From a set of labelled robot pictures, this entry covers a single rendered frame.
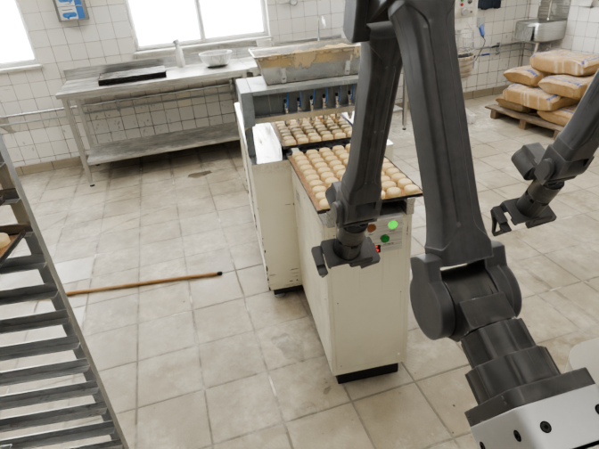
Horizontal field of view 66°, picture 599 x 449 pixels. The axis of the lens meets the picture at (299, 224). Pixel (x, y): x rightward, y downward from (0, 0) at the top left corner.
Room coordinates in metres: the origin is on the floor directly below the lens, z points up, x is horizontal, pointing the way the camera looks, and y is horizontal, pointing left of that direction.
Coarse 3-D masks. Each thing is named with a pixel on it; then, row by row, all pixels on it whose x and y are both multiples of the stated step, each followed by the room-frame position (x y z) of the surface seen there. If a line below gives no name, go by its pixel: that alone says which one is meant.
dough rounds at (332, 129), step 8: (296, 120) 2.53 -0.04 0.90; (304, 120) 2.45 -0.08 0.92; (320, 120) 2.49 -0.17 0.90; (328, 120) 2.40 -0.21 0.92; (336, 120) 2.39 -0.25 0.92; (344, 120) 2.38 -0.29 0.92; (280, 128) 2.34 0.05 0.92; (288, 128) 2.39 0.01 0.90; (296, 128) 2.31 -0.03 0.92; (304, 128) 2.31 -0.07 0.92; (312, 128) 2.30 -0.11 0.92; (320, 128) 2.28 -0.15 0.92; (328, 128) 2.31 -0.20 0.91; (336, 128) 2.25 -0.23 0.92; (344, 128) 2.26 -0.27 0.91; (280, 136) 2.27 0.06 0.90; (288, 136) 2.20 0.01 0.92; (296, 136) 2.19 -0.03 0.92; (304, 136) 2.18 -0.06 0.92; (312, 136) 2.16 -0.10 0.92; (320, 136) 2.21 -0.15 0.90; (328, 136) 2.14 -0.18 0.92; (336, 136) 2.15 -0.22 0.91; (344, 136) 2.14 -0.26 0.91; (288, 144) 2.10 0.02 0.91
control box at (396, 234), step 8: (384, 216) 1.44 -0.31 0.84; (392, 216) 1.43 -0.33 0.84; (400, 216) 1.43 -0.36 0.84; (336, 224) 1.42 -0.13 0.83; (368, 224) 1.41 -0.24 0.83; (376, 224) 1.42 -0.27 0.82; (384, 224) 1.42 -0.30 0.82; (400, 224) 1.43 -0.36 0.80; (368, 232) 1.41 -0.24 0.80; (376, 232) 1.42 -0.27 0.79; (384, 232) 1.42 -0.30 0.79; (392, 232) 1.42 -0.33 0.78; (400, 232) 1.43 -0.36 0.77; (376, 240) 1.42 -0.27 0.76; (392, 240) 1.42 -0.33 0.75; (400, 240) 1.43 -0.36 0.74; (376, 248) 1.41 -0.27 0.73; (384, 248) 1.42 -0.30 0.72; (392, 248) 1.42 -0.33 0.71; (400, 248) 1.43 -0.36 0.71
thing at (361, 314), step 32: (320, 224) 1.46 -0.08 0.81; (384, 256) 1.45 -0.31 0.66; (320, 288) 1.55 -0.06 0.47; (352, 288) 1.43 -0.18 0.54; (384, 288) 1.45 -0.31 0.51; (320, 320) 1.61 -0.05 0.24; (352, 320) 1.43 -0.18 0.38; (384, 320) 1.45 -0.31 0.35; (352, 352) 1.43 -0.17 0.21; (384, 352) 1.45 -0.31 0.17
